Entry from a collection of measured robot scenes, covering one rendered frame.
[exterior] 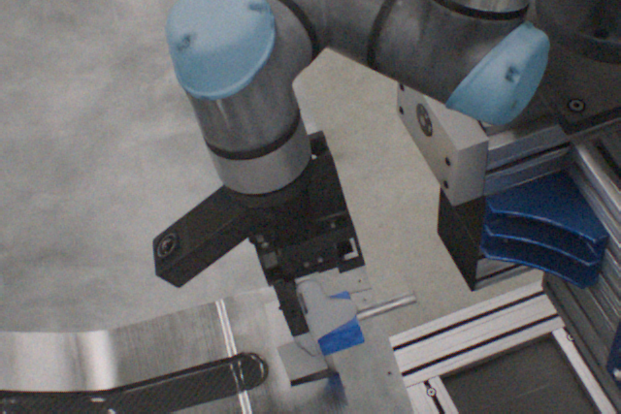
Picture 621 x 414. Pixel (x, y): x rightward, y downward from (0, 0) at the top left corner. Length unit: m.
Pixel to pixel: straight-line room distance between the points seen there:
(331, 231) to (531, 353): 1.00
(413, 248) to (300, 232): 1.30
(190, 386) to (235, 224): 0.24
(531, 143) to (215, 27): 0.45
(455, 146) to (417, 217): 1.17
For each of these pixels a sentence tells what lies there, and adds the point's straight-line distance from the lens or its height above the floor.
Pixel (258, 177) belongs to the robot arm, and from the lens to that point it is 0.90.
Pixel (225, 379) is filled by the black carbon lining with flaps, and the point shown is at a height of 0.88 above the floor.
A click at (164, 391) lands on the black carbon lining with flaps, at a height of 0.88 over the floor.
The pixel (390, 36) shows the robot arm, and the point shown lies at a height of 1.26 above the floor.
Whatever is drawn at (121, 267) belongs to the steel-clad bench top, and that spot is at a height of 0.80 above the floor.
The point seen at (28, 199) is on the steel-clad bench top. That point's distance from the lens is 1.39.
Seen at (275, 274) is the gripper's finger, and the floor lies 1.05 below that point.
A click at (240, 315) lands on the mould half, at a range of 1.15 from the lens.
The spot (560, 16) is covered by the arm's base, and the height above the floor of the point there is 1.07.
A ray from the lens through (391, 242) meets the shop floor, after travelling 2.27.
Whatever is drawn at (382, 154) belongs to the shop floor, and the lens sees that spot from 2.39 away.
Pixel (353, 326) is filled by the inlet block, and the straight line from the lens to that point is 1.08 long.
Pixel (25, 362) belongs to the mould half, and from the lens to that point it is 1.14.
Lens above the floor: 1.88
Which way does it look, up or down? 53 degrees down
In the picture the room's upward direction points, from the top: 4 degrees counter-clockwise
